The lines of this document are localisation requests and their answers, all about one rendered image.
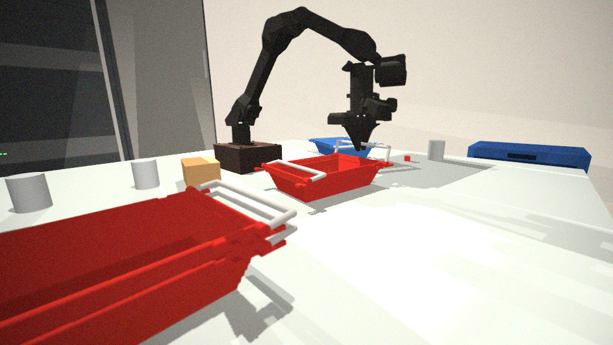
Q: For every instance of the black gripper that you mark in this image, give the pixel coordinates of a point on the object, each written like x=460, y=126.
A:
x=359, y=128

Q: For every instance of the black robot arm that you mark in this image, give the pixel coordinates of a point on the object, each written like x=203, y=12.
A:
x=278, y=32

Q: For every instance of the grey cylinder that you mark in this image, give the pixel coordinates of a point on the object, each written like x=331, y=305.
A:
x=145, y=173
x=29, y=192
x=436, y=150

